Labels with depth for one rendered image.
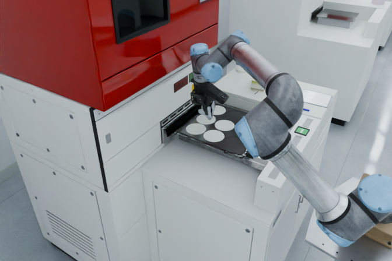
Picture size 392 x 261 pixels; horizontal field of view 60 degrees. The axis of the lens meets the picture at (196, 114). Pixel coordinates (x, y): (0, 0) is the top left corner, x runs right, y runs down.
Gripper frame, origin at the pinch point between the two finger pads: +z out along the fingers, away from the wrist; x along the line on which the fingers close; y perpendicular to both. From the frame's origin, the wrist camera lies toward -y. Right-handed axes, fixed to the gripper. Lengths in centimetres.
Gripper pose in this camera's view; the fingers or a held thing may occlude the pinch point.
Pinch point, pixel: (211, 117)
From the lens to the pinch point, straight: 155.6
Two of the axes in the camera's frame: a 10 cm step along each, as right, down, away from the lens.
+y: -8.4, -2.3, 4.9
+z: 1.2, 8.1, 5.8
